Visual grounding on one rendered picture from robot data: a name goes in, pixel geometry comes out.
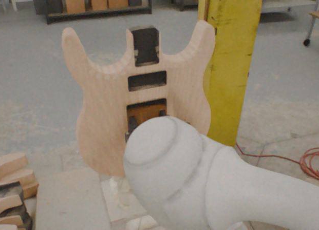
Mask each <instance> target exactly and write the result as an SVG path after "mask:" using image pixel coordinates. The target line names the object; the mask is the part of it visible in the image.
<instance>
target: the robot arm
mask: <svg viewBox="0 0 319 230"><path fill-rule="evenodd" d="M129 120H130V123H128V130H129V132H126V133H125V143H126V148H125V153H124V154H123V167H124V172H125V176H126V178H127V181H128V183H129V186H130V187H131V189H132V191H133V193H134V195H135V196H136V198H137V199H138V201H139V202H140V203H141V205H142V206H143V208H144V209H145V210H146V212H147V213H148V214H150V215H151V217H152V218H153V219H154V220H155V221H156V222H157V223H158V224H160V225H161V226H162V227H163V228H165V229H166V230H246V229H245V227H244V225H243V221H255V222H262V223H267V224H274V225H278V226H281V227H284V228H288V229H290V230H319V187H318V186H316V185H313V184H310V183H308V182H305V181H302V180H299V179H296V178H293V177H290V176H286V175H282V174H279V173H276V172H273V171H269V170H266V169H263V168H260V167H256V166H253V165H250V164H248V163H246V162H245V161H243V160H242V159H241V158H240V156H239V155H238V154H237V152H236V150H235V149H234V148H233V147H228V146H225V145H223V144H221V143H218V142H216V141H214V140H212V139H210V138H209V137H207V136H205V135H203V134H201V133H199V132H198V131H197V130H196V129H195V128H194V127H193V126H191V125H190V124H189V123H186V122H185V121H183V120H180V119H178V118H175V117H171V116H170V115H169V114H168V115H166V114H165V112H164V111H163V110H160V117H158V118H153V119H149V120H147V121H145V122H144V123H142V124H141V125H140V126H138V123H137V121H136V119H135V117H134V116H130V117H129Z"/></svg>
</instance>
